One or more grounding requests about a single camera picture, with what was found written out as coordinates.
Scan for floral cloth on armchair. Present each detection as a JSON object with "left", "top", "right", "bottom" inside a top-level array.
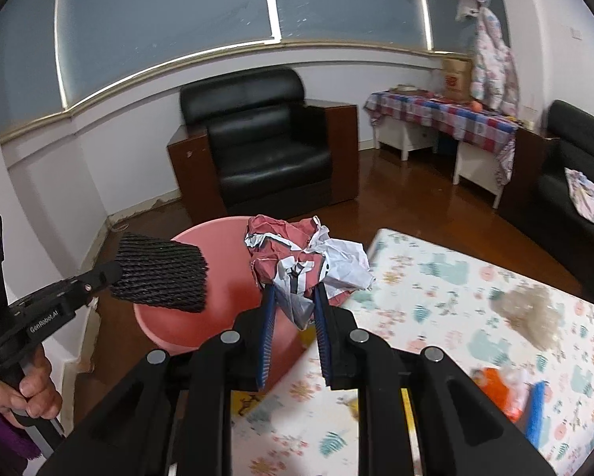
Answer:
[{"left": 565, "top": 167, "right": 594, "bottom": 229}]

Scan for red white paper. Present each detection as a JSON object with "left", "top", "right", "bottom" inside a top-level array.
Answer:
[{"left": 244, "top": 214, "right": 377, "bottom": 330}]

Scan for floral printed table mat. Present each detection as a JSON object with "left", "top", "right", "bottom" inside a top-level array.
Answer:
[{"left": 230, "top": 228, "right": 594, "bottom": 476}]

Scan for blue flat object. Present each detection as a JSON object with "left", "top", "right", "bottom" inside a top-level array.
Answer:
[{"left": 524, "top": 381, "right": 552, "bottom": 446}]

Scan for black leather armchair with cloth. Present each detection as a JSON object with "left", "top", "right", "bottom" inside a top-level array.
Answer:
[{"left": 498, "top": 99, "right": 594, "bottom": 303}]

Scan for crumpled clear plastic wrap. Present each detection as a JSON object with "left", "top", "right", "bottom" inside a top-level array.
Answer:
[{"left": 490, "top": 285, "right": 568, "bottom": 353}]

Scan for brown paper bag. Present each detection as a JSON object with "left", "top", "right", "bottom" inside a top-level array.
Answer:
[{"left": 442, "top": 57, "right": 474, "bottom": 102}]

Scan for orange plastic bag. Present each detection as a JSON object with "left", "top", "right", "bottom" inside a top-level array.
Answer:
[{"left": 470, "top": 367, "right": 526, "bottom": 422}]

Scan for checked tablecloth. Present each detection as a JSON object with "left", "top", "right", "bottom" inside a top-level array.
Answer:
[{"left": 365, "top": 89, "right": 520, "bottom": 186}]

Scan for translucent white plastic bag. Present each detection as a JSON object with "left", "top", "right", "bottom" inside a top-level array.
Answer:
[{"left": 500, "top": 367, "right": 534, "bottom": 400}]

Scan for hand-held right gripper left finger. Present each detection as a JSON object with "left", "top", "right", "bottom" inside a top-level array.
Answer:
[{"left": 36, "top": 282, "right": 281, "bottom": 476}]

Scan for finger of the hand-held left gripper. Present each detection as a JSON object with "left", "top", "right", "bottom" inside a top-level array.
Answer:
[{"left": 66, "top": 262, "right": 125, "bottom": 304}]

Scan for white wooden table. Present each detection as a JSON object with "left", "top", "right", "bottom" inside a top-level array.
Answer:
[{"left": 373, "top": 118, "right": 506, "bottom": 209}]

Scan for person's left hand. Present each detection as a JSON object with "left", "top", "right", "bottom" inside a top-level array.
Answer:
[{"left": 0, "top": 344, "right": 63, "bottom": 428}]

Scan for pink plastic bucket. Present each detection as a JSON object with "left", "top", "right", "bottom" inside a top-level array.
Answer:
[{"left": 133, "top": 215, "right": 310, "bottom": 392}]

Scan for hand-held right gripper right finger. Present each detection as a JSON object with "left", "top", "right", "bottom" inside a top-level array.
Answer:
[{"left": 313, "top": 285, "right": 558, "bottom": 476}]

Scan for black leather armchair wooden sides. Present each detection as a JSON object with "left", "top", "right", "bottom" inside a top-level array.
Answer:
[{"left": 167, "top": 67, "right": 361, "bottom": 224}]

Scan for large window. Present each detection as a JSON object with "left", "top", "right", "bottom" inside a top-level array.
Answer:
[{"left": 0, "top": 0, "right": 436, "bottom": 140}]

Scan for floral padded jacket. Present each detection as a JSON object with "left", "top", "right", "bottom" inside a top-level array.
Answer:
[{"left": 470, "top": 7, "right": 520, "bottom": 115}]

